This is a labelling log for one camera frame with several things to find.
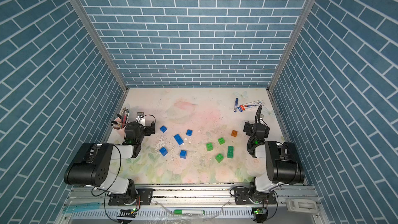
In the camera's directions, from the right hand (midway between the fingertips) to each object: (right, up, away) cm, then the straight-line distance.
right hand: (258, 123), depth 94 cm
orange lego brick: (-14, -6, +2) cm, 16 cm away
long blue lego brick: (-49, -9, -2) cm, 50 cm away
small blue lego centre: (-43, -6, +1) cm, 43 cm away
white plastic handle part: (+12, -34, -25) cm, 43 cm away
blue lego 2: (-45, -15, -10) cm, 48 cm away
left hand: (-67, +2, -1) cm, 67 cm away
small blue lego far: (-59, -3, +2) cm, 59 cm away
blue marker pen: (-11, +11, +16) cm, 22 cm away
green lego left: (-30, -12, -7) cm, 33 cm away
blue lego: (-56, -14, -9) cm, 58 cm away
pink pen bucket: (-83, -1, -5) cm, 83 cm away
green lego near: (-25, -17, -11) cm, 32 cm away
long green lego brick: (-18, -15, -8) cm, 25 cm away
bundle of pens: (-80, +4, -7) cm, 80 cm away
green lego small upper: (-23, -10, -3) cm, 25 cm away
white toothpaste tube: (-6, +10, +14) cm, 18 cm away
